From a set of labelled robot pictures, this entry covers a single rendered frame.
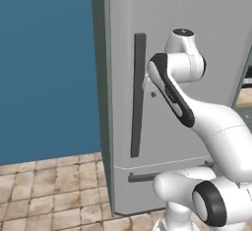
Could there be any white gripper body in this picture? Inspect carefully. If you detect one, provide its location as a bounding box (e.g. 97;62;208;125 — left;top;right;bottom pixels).
141;73;158;99

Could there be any grey fridge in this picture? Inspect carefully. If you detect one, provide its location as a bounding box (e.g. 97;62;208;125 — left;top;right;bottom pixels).
91;0;252;218

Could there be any grey fridge door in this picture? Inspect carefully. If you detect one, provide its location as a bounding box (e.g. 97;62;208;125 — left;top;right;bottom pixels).
107;0;252;171

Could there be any grey fridge drawer front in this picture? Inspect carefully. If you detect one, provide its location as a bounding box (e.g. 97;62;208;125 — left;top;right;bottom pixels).
112;155;219;217

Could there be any dark grey fridge door handle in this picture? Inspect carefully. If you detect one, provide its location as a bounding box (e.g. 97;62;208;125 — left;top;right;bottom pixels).
129;32;148;159

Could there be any dark grey fridge drawer handle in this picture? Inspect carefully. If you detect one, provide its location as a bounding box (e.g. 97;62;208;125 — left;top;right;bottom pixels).
127;159;215;184

